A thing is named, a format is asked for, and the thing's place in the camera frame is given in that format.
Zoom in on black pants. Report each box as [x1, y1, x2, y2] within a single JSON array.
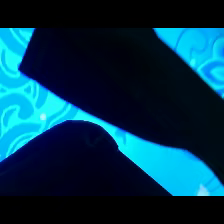
[[0, 28, 224, 196]]

